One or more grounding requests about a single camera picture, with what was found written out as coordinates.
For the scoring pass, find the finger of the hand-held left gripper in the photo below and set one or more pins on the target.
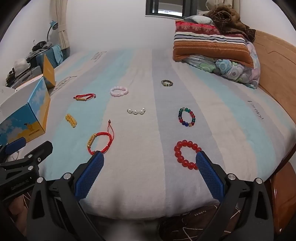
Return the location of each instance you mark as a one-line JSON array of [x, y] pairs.
[[15, 144], [39, 153]]

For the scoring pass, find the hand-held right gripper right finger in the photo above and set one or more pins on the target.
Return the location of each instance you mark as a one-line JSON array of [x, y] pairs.
[[209, 177]]

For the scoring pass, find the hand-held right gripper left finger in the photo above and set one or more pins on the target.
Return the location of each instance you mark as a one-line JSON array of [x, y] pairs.
[[89, 177]]

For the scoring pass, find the white cardboard box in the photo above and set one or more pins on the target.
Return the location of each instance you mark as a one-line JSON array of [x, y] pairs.
[[34, 109]]

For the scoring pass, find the person's left hand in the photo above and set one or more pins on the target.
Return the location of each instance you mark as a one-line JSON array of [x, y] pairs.
[[18, 208]]

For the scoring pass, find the dark patterned cloth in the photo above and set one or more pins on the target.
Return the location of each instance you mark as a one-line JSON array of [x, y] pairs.
[[196, 226]]

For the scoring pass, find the grey storage case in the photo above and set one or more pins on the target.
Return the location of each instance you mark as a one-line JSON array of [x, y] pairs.
[[30, 72]]

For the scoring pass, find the blue storage bin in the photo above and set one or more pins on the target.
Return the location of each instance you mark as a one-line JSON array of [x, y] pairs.
[[49, 59]]

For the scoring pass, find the black clutter pile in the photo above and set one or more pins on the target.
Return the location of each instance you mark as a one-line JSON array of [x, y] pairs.
[[39, 45]]

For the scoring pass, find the teal cloth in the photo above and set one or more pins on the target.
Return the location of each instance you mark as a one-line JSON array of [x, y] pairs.
[[57, 51]]

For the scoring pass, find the floral quilt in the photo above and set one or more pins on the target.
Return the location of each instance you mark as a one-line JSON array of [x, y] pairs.
[[231, 69]]

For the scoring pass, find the striped bed blanket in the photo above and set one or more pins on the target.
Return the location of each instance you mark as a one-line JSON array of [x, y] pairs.
[[143, 76]]

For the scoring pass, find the blue desk lamp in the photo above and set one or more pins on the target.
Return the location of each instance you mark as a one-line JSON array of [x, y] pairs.
[[53, 25]]

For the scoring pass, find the cream curtain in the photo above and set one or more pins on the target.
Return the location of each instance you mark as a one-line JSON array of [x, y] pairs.
[[62, 25]]

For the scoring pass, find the striped orange pillow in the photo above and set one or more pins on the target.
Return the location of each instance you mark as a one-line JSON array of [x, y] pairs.
[[208, 44]]

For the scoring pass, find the grey pillow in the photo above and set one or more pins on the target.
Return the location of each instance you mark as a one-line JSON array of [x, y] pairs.
[[200, 19]]

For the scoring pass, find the brown patterned blanket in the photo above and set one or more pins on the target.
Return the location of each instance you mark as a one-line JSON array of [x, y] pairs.
[[231, 20]]

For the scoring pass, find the cream cloth bundle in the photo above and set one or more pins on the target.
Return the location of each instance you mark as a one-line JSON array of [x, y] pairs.
[[217, 4]]

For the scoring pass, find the dark framed window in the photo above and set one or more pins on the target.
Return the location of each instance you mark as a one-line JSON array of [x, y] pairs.
[[161, 7]]

